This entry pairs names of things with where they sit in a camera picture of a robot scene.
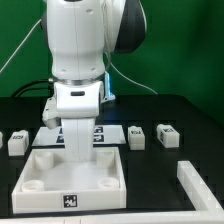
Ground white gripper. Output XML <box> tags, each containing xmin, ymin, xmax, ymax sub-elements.
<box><xmin>55</xmin><ymin>81</ymin><xmax>103</xmax><ymax>162</ymax></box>

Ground white square tabletop tray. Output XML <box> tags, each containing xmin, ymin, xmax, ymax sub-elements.
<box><xmin>11</xmin><ymin>147</ymin><xmax>126</xmax><ymax>214</ymax></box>

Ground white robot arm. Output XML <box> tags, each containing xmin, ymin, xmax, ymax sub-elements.
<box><xmin>42</xmin><ymin>0</ymin><xmax>147</xmax><ymax>162</ymax></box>

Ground white sheet with tags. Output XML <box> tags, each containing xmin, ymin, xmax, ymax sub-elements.
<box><xmin>32</xmin><ymin>125</ymin><xmax>126</xmax><ymax>147</ymax></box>

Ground white L-shaped obstacle fixture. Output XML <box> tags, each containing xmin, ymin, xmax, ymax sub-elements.
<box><xmin>176</xmin><ymin>160</ymin><xmax>224</xmax><ymax>214</ymax></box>

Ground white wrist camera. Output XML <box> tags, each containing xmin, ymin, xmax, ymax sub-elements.
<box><xmin>42</xmin><ymin>97</ymin><xmax>60</xmax><ymax>129</ymax></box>

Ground black base cables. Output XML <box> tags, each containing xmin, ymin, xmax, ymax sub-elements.
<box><xmin>11</xmin><ymin>78</ymin><xmax>54</xmax><ymax>98</ymax></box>

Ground white camera cable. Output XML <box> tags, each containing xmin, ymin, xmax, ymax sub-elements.
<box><xmin>0</xmin><ymin>18</ymin><xmax>44</xmax><ymax>75</ymax></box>

